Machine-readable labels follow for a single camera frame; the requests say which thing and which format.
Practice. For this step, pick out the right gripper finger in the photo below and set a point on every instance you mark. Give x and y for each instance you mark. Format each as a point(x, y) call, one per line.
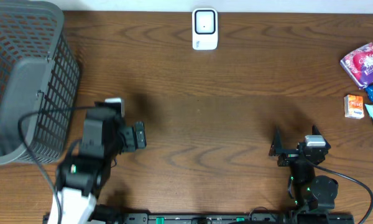
point(276, 146)
point(315, 131)

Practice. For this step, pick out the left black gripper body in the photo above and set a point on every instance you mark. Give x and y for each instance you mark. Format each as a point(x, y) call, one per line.
point(132, 137)

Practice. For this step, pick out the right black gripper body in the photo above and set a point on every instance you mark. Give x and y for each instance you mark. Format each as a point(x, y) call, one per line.
point(287, 158)

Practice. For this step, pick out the orange tissue packet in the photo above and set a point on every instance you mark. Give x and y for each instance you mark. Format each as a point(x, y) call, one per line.
point(353, 107)

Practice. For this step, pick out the purple snack packet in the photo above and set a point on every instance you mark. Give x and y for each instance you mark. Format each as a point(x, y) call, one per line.
point(358, 64)

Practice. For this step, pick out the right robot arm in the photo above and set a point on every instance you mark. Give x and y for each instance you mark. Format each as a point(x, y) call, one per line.
point(314, 195)

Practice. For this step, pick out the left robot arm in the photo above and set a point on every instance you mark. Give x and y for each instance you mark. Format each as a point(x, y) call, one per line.
point(87, 165)

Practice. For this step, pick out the grey plastic mesh basket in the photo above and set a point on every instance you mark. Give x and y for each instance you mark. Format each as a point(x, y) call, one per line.
point(39, 78)

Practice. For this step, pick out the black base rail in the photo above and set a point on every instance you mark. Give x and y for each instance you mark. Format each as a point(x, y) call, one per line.
point(143, 218)

